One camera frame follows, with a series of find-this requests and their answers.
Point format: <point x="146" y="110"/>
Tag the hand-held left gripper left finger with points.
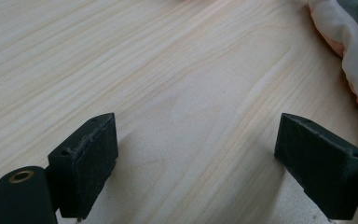
<point x="87" y="161"/>

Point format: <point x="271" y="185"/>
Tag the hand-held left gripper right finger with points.
<point x="320" y="161"/>

